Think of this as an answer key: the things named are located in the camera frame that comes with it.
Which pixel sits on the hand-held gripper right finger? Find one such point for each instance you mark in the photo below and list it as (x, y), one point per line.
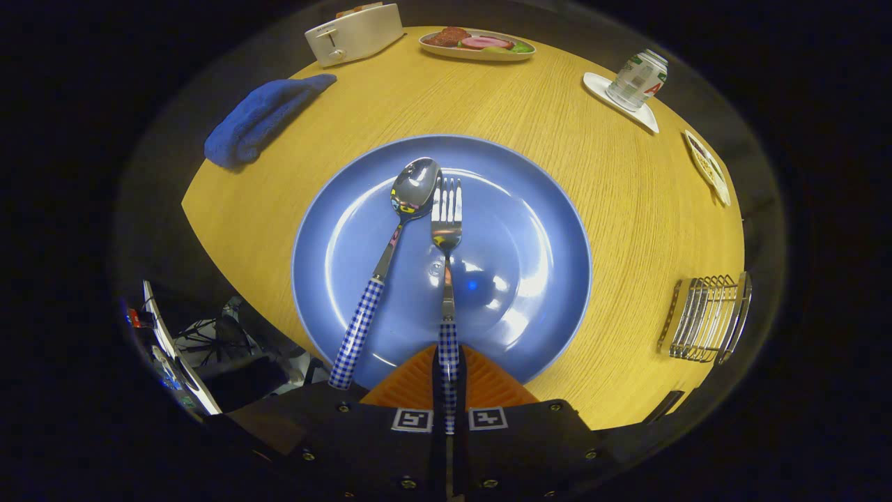
(523, 450)

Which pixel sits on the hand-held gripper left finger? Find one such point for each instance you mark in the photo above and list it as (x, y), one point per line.
(376, 450)

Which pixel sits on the white flat board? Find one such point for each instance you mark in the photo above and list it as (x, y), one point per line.
(185, 380)

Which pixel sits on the blue round plate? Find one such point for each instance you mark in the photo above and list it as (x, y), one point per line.
(516, 230)

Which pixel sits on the white divided snack tray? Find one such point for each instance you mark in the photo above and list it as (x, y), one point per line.
(707, 167)

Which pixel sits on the blue folded cloth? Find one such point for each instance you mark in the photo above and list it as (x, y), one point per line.
(258, 118)

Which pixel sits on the white square coaster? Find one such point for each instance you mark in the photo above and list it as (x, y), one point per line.
(599, 87)

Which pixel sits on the white drink bottle green cap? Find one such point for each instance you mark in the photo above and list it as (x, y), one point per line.
(637, 80)

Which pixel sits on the white oval food plate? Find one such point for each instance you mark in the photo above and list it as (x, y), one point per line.
(481, 56)

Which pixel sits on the green lettuce leaf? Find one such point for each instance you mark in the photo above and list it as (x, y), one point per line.
(521, 47)

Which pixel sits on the pink ham slice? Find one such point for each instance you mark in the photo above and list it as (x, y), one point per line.
(488, 42)

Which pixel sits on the white toaster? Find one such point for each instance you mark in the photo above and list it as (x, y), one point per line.
(355, 35)

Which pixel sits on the brown meat piece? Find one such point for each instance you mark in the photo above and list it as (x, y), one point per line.
(449, 36)

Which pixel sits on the brown toast slice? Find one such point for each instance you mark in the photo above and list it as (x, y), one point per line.
(359, 9)

